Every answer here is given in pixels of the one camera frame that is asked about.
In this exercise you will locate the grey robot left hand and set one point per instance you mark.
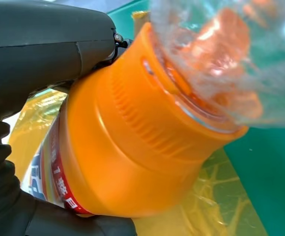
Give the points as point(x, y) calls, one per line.
point(34, 49)

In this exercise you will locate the orange detergent bottle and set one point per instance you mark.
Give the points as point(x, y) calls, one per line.
point(133, 130)

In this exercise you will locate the white desk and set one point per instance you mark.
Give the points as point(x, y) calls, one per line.
point(8, 130)

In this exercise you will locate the yellow plastic sheet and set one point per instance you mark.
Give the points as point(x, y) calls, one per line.
point(206, 202)

